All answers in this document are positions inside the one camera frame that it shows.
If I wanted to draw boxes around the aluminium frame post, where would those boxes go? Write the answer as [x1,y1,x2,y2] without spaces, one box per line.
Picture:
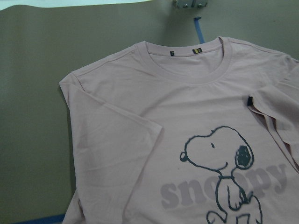
[172,0,209,9]

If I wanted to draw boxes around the pink Snoopy t-shirt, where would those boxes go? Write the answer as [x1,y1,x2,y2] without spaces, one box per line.
[59,37,299,224]

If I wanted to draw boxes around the brown paper table cover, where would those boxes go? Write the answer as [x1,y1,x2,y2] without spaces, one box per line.
[0,0,299,224]

